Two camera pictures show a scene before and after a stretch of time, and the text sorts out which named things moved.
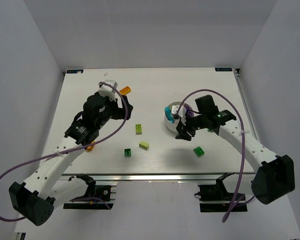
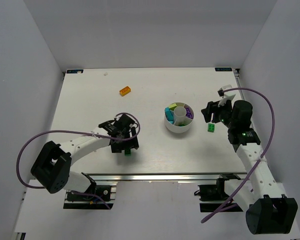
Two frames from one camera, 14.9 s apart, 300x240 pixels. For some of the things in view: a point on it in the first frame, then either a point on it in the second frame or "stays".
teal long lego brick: x=168 y=114 stays
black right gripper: x=188 y=127 to x=213 y=111
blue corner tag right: x=223 y=69 stays
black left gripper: x=120 y=109 to x=125 y=145
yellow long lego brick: x=125 y=90 stays
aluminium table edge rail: x=159 y=177 stays
